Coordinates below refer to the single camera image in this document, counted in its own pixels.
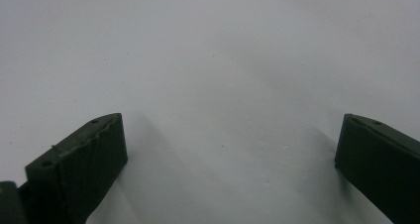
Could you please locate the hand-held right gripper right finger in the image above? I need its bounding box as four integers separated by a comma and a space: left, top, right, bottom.
334, 113, 420, 224

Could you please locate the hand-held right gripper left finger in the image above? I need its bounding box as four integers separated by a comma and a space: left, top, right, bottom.
18, 112, 129, 224

